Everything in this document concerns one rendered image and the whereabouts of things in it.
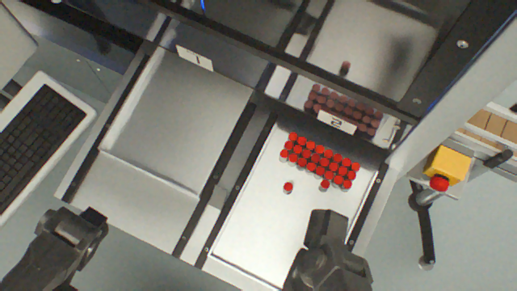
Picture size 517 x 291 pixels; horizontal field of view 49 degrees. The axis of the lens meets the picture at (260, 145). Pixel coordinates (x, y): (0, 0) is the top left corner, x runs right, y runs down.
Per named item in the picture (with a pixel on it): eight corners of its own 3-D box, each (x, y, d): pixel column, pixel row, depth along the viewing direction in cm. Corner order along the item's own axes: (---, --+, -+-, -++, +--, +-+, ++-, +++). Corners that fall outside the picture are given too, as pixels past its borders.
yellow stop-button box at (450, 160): (433, 145, 126) (443, 136, 119) (464, 158, 126) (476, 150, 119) (420, 175, 125) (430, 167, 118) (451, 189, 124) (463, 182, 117)
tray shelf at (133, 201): (153, 28, 144) (152, 25, 143) (409, 145, 137) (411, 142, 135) (55, 197, 133) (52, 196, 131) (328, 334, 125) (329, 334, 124)
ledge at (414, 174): (426, 126, 138) (429, 124, 136) (477, 149, 136) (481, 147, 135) (405, 177, 135) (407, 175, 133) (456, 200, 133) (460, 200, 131)
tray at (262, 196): (275, 127, 136) (275, 123, 132) (375, 175, 133) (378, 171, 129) (208, 256, 128) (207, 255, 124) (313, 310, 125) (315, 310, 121)
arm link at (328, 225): (317, 268, 81) (365, 288, 83) (334, 195, 85) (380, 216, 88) (278, 274, 91) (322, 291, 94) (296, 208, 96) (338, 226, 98)
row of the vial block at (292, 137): (289, 136, 135) (290, 130, 131) (359, 168, 133) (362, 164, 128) (285, 143, 134) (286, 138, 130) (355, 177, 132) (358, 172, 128)
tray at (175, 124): (170, 33, 142) (167, 27, 139) (263, 75, 139) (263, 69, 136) (101, 152, 134) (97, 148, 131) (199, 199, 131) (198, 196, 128)
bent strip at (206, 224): (217, 188, 132) (215, 183, 126) (229, 194, 132) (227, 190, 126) (188, 244, 129) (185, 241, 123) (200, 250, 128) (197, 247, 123)
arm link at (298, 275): (295, 280, 87) (331, 291, 87) (305, 238, 90) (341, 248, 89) (289, 288, 93) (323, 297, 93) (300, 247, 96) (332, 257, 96)
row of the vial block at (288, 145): (285, 144, 134) (286, 138, 130) (355, 177, 132) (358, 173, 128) (281, 152, 134) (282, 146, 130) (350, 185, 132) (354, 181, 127)
